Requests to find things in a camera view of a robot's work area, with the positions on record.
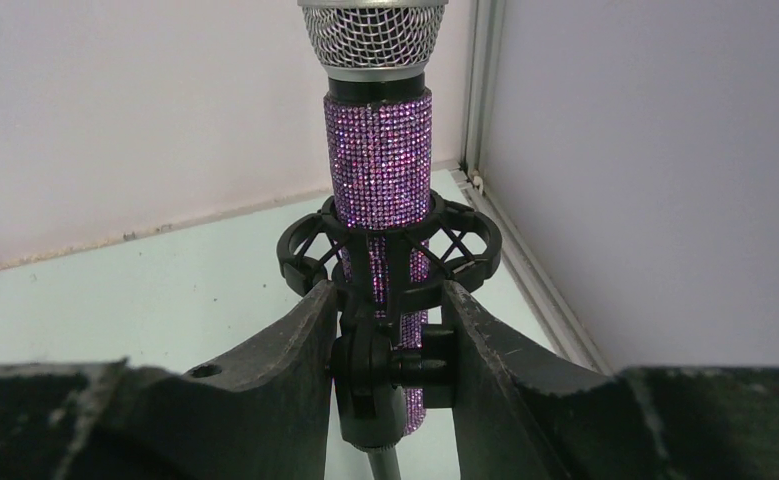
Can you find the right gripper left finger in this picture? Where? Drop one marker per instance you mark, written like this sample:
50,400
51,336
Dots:
258,411

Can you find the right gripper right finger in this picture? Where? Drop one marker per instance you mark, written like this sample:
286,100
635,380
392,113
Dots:
522,412

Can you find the black shock-mount tripod stand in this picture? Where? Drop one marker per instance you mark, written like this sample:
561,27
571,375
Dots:
386,364

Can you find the purple glitter microphone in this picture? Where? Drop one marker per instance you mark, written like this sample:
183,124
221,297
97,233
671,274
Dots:
378,110

